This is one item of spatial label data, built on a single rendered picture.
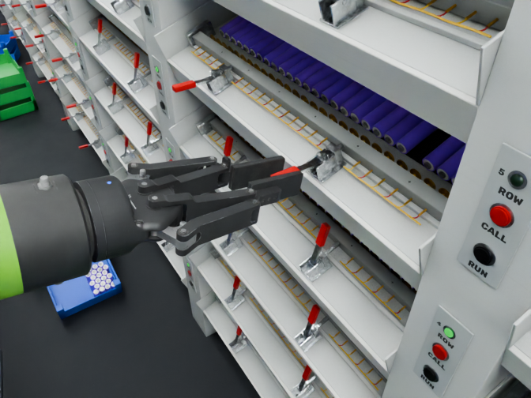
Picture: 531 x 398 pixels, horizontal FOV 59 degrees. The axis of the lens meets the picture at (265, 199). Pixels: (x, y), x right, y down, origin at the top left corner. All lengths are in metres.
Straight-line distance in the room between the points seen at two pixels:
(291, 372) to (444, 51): 0.77
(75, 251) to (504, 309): 0.35
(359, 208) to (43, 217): 0.33
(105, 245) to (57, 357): 1.16
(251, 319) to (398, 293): 0.53
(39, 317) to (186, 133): 0.91
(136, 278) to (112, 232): 1.26
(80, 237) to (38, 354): 1.21
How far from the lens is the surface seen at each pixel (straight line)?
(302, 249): 0.73
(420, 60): 0.42
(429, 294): 0.50
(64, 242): 0.40
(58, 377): 1.53
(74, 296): 1.66
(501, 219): 0.39
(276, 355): 1.06
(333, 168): 0.58
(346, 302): 0.68
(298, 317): 0.88
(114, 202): 0.42
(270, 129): 0.66
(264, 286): 0.93
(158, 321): 1.55
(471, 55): 0.42
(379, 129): 0.59
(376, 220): 0.53
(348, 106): 0.63
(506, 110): 0.37
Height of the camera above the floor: 1.24
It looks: 40 degrees down
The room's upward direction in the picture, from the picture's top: straight up
